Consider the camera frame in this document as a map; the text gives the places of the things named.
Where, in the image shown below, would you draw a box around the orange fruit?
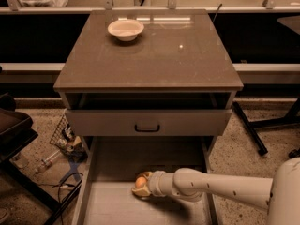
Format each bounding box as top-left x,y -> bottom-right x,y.
135,177 -> 147,188

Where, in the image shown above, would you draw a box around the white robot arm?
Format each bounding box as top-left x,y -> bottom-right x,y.
132,157 -> 300,225

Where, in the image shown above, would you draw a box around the open grey middle drawer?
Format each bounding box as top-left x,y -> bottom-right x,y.
72,137 -> 223,225

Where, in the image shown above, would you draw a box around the grey top drawer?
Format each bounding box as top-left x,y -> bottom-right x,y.
66,110 -> 232,136

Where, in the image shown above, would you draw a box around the grey drawer cabinet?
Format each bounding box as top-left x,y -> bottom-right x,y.
54,10 -> 243,148

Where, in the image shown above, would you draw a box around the clear plastic bottle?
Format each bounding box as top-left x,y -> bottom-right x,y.
35,150 -> 63,174

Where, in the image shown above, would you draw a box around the black chair on left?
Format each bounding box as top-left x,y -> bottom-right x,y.
0,94 -> 82,225

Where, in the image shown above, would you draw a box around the white bowl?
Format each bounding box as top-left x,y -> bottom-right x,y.
108,20 -> 144,41

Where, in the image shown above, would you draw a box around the black stand leg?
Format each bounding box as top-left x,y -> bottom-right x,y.
233,98 -> 300,156

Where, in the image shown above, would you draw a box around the black drawer handle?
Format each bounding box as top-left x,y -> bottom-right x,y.
134,125 -> 160,133

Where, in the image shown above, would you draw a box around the black cables on floor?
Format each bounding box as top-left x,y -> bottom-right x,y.
37,172 -> 84,225

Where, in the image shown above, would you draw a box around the wire basket with clutter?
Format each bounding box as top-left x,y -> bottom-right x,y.
50,115 -> 86,158

